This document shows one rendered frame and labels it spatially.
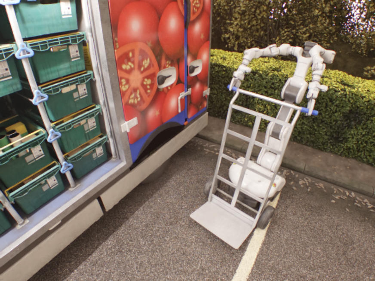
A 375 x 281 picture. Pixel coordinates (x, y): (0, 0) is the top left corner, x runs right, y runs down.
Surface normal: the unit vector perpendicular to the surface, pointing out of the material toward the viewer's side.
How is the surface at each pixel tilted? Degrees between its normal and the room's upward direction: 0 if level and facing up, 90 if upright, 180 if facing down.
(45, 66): 96
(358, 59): 29
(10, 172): 94
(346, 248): 0
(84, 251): 0
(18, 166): 92
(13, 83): 96
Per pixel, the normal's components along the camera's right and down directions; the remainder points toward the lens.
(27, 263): 0.84, 0.30
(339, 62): -0.38, -0.08
